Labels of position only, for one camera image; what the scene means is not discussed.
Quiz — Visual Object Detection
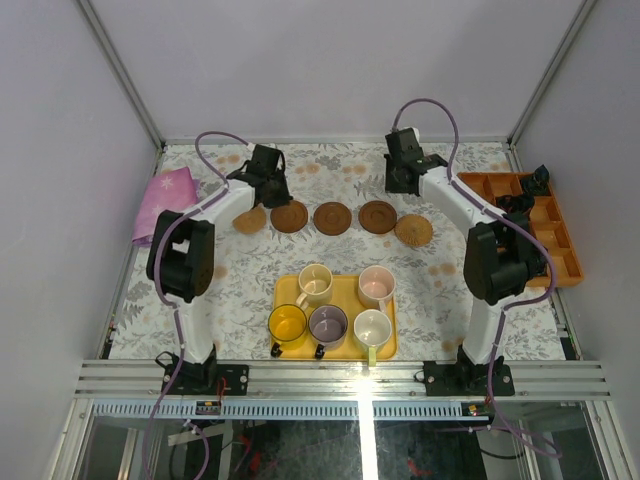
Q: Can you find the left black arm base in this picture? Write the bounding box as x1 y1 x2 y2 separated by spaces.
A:
167 349 250 397

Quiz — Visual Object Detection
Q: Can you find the yellow plastic tray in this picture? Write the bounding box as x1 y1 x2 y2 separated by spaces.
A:
273 275 398 362

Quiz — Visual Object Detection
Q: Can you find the cream mug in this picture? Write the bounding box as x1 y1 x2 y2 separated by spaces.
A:
295 264 333 310

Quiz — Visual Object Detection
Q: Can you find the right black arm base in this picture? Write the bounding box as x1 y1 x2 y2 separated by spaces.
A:
423 355 515 397

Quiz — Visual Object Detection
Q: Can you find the woven tan coaster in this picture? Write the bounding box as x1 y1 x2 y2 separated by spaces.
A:
232 206 267 235
394 214 433 247

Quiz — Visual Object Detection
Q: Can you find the black folded item corner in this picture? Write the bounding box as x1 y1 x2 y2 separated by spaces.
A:
520 164 550 197

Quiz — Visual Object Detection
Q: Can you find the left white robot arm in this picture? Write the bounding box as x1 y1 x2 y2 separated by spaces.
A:
147 144 292 395

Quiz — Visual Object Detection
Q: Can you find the purple mug black handle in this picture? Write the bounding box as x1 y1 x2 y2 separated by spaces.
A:
309 304 349 360

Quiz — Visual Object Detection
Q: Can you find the yellow mug black handle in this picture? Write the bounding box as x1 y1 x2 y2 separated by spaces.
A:
268 304 308 358

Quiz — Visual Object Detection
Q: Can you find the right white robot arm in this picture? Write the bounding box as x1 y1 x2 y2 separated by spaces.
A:
385 128 550 395

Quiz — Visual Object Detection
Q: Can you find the aluminium front rail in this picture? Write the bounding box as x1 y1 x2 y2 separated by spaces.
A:
74 358 614 420

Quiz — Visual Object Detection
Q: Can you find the white mug green handle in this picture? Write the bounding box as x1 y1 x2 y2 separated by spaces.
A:
354 309 393 367

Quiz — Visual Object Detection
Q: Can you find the dark brown coaster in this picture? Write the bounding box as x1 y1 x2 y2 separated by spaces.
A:
270 200 308 233
313 202 352 236
358 200 397 234

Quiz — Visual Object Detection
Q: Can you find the pink mug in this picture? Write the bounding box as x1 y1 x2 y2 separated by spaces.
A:
358 265 396 315

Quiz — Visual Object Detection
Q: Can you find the black folded item middle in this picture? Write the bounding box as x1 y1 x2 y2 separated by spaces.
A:
495 193 535 216

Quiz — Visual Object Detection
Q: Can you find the pink star cloth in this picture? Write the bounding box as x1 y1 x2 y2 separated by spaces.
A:
132 167 198 245

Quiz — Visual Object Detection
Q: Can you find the orange compartment organizer box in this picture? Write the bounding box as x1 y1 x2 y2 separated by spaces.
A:
458 172 584 287

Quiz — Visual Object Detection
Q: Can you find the dark brown coaster bottom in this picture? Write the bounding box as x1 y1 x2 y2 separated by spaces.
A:
358 200 397 234

